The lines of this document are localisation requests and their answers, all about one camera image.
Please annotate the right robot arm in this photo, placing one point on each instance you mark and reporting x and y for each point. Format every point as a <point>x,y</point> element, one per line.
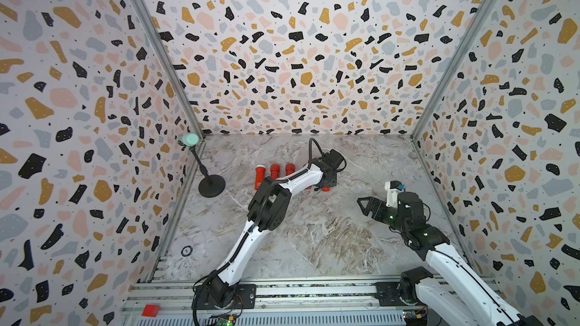
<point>473,301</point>

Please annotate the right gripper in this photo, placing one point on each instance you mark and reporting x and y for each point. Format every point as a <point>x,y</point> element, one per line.
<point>375,205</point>

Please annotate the microphone stand green head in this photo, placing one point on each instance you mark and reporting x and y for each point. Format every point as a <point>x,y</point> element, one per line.
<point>210,186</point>

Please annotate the round marker sticker left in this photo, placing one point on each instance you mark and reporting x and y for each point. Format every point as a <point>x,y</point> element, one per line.
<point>187,251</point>

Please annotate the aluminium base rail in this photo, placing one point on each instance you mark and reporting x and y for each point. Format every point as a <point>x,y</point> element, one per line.
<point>351,300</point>

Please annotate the red flashlight white rim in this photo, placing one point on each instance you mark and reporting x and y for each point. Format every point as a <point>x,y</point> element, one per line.
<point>259,175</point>

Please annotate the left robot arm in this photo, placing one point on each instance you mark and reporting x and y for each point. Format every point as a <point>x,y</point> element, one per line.
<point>267,211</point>

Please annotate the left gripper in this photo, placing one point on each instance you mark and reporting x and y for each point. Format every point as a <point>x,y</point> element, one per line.
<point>334,185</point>

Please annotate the red block on rail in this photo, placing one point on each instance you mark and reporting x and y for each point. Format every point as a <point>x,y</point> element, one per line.
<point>151,310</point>

